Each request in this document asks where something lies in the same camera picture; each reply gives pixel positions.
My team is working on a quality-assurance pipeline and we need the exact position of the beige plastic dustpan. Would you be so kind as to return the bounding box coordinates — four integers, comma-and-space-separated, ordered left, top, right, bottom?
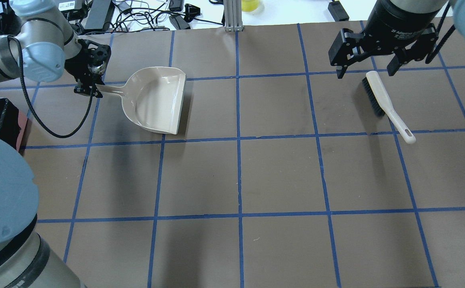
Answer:
96, 67, 186, 135

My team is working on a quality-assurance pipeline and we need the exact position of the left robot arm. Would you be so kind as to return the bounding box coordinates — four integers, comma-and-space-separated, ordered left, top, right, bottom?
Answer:
0, 0, 111, 288

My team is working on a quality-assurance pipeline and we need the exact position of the black power adapter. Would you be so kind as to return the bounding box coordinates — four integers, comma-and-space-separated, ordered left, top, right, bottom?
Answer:
327, 0, 349, 22

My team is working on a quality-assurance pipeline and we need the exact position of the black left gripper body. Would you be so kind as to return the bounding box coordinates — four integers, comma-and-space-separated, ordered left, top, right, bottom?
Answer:
64, 39, 111, 90

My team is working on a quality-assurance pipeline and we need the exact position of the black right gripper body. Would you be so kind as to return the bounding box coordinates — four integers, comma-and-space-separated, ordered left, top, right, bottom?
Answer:
328, 0, 439, 78

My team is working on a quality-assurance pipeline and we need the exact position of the aluminium frame post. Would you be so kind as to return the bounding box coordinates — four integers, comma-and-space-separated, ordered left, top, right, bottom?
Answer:
223, 0, 244, 32

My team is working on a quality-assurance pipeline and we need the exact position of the beige hand brush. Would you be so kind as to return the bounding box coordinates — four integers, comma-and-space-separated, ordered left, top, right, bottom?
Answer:
362, 71, 417, 144

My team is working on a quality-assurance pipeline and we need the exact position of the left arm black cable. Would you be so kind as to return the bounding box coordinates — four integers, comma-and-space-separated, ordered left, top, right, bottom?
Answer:
8, 35, 99, 139

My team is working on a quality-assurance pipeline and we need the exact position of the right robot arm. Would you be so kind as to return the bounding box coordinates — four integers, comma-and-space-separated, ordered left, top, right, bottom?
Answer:
328, 0, 465, 79

